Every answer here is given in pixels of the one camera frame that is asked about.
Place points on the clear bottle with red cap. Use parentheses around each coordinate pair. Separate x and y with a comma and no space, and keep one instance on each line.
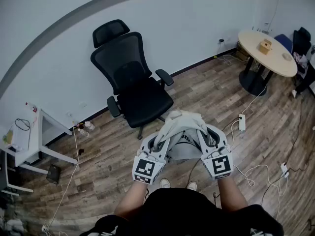
(31,106)

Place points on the white desk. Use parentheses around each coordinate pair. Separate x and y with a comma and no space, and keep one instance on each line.
(44,122)

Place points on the person's black shirt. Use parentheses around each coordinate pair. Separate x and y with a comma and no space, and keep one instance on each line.
(179,213)

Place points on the small wooden box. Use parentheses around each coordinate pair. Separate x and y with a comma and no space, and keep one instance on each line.
(265,47)

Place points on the round beige table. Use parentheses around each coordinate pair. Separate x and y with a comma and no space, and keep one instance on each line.
(251,43)

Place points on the clear plastic bottle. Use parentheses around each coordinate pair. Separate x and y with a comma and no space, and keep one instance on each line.
(89,125)
(84,132)

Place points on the person's left white shoe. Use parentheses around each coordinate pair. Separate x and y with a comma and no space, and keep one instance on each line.
(165,183)

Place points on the pile of clothes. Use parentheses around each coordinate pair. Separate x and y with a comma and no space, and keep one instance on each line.
(301,59)

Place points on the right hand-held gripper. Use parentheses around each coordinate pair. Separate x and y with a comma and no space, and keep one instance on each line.
(219,165)

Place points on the person's right forearm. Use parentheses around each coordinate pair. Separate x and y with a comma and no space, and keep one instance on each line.
(231,198)

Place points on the blue chair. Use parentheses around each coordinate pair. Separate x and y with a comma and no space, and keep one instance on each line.
(284,42)

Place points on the person's left forearm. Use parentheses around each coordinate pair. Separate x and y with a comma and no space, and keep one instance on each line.
(130,200)

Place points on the cardboard boxes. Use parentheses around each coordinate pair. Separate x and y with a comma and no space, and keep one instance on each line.
(242,53)

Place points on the yellow-green item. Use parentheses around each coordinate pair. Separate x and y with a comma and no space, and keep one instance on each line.
(7,136)

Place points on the person's right white shoe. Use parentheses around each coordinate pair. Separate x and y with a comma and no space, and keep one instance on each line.
(192,185)

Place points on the black mesh office chair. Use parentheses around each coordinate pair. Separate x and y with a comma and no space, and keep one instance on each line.
(145,99)

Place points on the black mesh waste basket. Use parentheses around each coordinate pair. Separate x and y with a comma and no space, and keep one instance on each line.
(53,174)

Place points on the white grey garment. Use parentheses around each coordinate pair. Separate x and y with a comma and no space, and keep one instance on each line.
(182,124)

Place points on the white power strip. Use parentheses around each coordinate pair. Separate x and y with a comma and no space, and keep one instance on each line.
(284,169)
(242,122)

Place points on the person's white shoe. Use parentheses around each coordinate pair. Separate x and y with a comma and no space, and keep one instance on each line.
(192,185)
(165,183)

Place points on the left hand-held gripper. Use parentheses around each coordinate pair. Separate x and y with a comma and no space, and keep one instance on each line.
(145,168)

